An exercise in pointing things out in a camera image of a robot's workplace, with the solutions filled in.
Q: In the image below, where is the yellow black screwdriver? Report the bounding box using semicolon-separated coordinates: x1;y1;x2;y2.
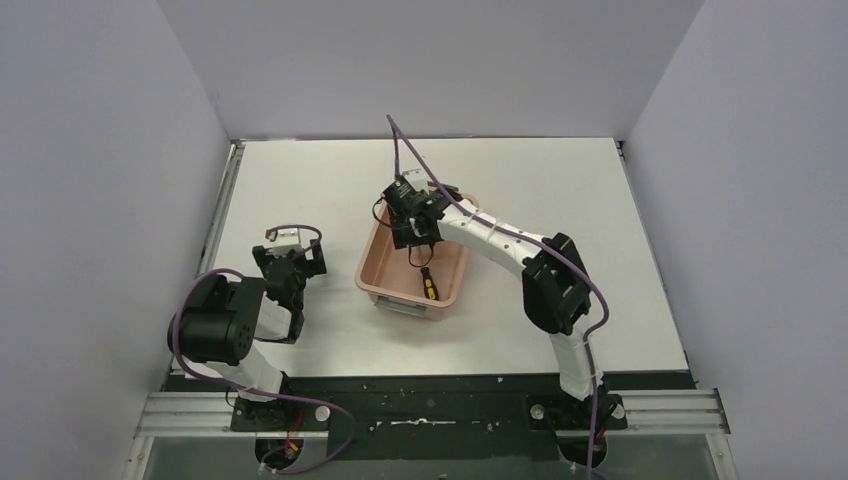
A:
419;267;440;301

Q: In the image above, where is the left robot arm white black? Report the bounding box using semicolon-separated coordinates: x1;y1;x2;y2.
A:
166;239;327;403

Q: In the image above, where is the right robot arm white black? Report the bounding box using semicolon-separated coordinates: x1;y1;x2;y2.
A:
381;178;600;401

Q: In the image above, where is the pink plastic bin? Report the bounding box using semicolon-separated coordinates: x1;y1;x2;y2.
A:
354;200;469;320

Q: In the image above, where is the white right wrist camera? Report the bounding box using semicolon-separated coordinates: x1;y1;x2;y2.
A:
402;168;430;192

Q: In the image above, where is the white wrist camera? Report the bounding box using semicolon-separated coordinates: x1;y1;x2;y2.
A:
265;225;313;257
402;168;430;192

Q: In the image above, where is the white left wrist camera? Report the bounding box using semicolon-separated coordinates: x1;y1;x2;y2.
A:
265;225;313;257

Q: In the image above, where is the aluminium left side rail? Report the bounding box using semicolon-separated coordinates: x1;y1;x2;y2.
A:
196;140;245;275

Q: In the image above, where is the aluminium rail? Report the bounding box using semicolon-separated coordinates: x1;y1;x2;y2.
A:
196;140;245;275
135;389;730;440

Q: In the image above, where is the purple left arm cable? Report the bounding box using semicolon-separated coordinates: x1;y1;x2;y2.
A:
170;223;358;477

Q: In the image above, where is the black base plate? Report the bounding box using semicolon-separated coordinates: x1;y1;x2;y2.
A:
141;372;696;463

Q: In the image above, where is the aluminium front rail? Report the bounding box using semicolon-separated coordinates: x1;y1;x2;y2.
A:
135;389;730;440

